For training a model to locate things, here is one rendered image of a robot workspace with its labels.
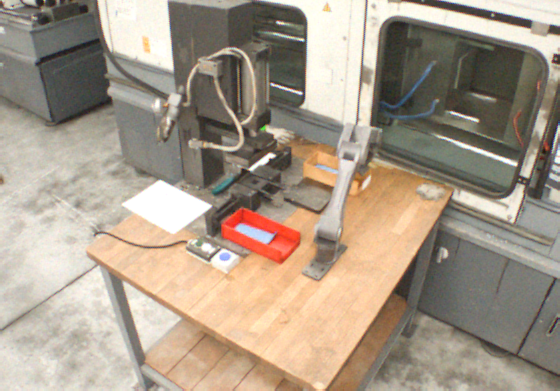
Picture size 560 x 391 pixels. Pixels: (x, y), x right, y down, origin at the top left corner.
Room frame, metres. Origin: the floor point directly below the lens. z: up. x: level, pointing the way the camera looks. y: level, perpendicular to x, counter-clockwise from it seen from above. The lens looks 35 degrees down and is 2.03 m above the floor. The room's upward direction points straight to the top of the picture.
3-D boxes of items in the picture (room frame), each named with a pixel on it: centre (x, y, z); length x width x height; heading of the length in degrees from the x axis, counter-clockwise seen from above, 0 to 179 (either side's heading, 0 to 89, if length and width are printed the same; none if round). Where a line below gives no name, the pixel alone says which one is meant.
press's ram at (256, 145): (1.57, 0.17, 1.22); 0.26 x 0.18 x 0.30; 57
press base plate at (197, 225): (1.61, 0.15, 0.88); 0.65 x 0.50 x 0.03; 147
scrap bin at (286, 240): (1.29, 0.07, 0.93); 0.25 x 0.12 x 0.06; 57
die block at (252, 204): (1.55, 0.10, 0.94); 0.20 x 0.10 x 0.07; 147
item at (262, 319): (1.43, -0.01, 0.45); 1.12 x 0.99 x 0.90; 147
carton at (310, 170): (1.68, -0.22, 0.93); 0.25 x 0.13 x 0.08; 57
